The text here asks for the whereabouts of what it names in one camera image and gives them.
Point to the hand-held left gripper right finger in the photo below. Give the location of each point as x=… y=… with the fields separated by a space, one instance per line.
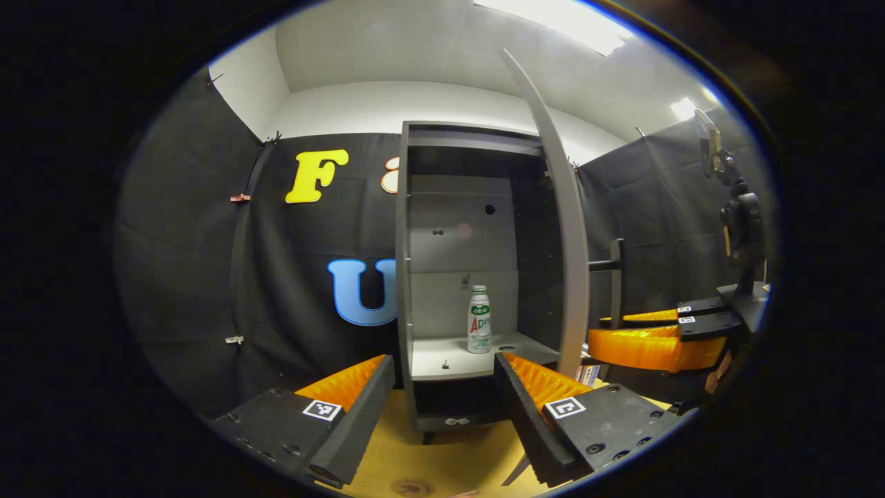
x=525 y=422

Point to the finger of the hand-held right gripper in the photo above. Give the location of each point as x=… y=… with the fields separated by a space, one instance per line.
x=709 y=328
x=702 y=308

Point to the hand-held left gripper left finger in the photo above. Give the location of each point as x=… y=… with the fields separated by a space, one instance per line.
x=359 y=429

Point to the white bottle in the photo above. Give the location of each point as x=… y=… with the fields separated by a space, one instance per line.
x=479 y=325

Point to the beige cabinet door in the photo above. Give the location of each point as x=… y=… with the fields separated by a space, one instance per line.
x=563 y=242

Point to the grey cabinet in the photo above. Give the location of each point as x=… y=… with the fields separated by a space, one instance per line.
x=456 y=242

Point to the small white box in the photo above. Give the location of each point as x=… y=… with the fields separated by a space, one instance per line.
x=595 y=375
x=584 y=375

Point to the small ceiling light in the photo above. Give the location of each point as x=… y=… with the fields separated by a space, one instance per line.
x=683 y=108

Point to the black backdrop cloth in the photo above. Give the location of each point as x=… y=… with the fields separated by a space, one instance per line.
x=193 y=277

